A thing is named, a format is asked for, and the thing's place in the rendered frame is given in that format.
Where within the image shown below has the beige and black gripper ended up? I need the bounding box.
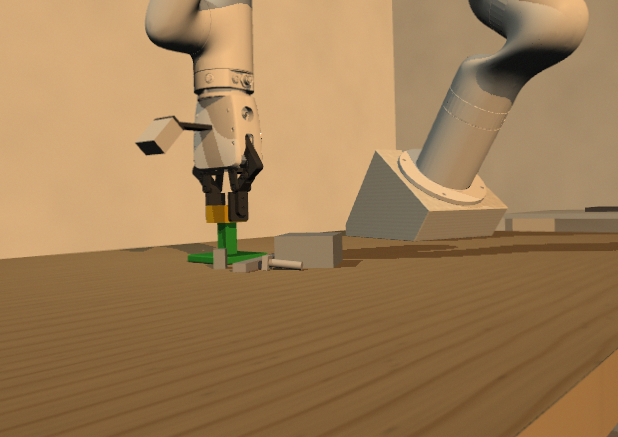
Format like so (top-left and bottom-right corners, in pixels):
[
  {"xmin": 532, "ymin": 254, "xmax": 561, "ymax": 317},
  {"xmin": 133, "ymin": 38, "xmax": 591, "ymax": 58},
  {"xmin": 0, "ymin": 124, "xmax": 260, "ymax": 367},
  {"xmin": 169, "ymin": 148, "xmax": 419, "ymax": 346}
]
[{"xmin": 192, "ymin": 92, "xmax": 263, "ymax": 222}]

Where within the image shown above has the green square peg on flat base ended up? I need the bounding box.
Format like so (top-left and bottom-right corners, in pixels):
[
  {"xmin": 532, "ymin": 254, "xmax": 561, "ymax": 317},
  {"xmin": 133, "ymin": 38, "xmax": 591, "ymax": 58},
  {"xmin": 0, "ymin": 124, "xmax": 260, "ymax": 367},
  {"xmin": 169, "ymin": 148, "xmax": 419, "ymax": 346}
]
[{"xmin": 188, "ymin": 222, "xmax": 264, "ymax": 265}]

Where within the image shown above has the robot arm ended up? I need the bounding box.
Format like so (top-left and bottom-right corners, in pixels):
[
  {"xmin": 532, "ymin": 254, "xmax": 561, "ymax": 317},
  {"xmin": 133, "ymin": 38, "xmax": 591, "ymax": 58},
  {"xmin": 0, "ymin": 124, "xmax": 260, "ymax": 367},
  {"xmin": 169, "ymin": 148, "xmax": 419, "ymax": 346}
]
[{"xmin": 135, "ymin": 0, "xmax": 589, "ymax": 206}]

